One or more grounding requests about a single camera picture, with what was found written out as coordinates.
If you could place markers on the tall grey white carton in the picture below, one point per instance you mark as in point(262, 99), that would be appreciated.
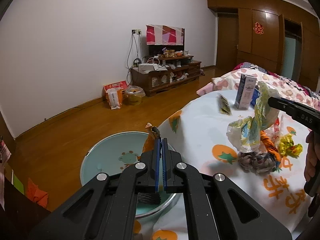
point(245, 91)

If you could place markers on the red double-happiness decal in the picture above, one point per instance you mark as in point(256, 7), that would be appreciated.
point(258, 28)

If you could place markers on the clear jar on floor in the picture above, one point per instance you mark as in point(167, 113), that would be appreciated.
point(134, 95)

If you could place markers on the orange paper bag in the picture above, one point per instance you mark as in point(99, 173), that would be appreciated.
point(114, 97)

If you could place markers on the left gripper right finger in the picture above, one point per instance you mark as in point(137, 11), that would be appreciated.
point(215, 207)

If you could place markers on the orange blue snack wrapper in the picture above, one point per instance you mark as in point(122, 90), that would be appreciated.
point(270, 147)

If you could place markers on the person's right hand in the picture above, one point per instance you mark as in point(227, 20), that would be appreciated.
point(313, 155)

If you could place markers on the small dark snack packet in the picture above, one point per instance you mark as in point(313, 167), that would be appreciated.
point(223, 104)

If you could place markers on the wall power socket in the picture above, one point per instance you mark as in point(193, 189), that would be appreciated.
point(136, 31)

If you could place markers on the yellow printed plastic bag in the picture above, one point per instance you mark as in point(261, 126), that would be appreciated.
point(244, 134)

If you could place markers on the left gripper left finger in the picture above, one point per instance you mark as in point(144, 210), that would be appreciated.
point(105, 207)

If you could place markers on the white fruit-print tablecloth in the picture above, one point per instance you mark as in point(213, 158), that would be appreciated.
point(199, 133)

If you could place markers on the heart-print white quilt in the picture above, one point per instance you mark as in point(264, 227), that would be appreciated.
point(286, 87)

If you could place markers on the clear plastic bag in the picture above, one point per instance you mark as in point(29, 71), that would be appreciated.
point(276, 130)

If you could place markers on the wooden tv cabinet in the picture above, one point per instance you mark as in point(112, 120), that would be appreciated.
point(159, 74)

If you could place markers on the brown wooden wardrobe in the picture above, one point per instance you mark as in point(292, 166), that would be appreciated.
point(289, 45)

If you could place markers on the red cardboard box on floor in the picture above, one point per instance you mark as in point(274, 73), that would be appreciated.
point(121, 84)

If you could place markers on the television with pink cover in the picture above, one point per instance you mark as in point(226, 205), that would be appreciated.
point(161, 37)

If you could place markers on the yellow candy wrapper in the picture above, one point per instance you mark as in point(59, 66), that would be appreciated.
point(287, 147)

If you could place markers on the light blue round basin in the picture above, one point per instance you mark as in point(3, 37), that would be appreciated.
point(112, 155)

